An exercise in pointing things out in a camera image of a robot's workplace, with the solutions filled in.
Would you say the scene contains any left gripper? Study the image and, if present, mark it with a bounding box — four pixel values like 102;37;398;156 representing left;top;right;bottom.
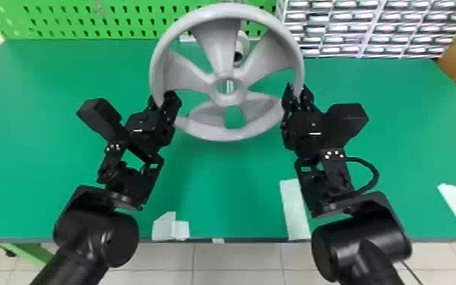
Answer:
123;89;183;161

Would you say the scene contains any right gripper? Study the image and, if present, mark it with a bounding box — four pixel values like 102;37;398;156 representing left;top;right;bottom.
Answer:
280;83;331;160

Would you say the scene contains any grey wheel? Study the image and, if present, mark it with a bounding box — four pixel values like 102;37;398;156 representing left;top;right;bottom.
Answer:
148;2;306;143

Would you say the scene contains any white drawer cabinet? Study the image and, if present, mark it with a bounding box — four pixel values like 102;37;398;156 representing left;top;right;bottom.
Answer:
363;0;456;60
275;0;386;60

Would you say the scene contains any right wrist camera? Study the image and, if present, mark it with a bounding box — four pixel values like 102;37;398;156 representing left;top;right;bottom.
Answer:
323;102;370;152

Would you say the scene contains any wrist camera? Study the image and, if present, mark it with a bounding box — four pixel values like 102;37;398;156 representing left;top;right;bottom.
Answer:
323;102;370;152
76;97;129;143

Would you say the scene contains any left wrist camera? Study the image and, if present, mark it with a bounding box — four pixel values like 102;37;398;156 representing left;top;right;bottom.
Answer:
76;97;129;143

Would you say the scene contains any black cable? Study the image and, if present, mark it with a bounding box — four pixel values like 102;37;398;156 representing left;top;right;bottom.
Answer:
344;156;381;197

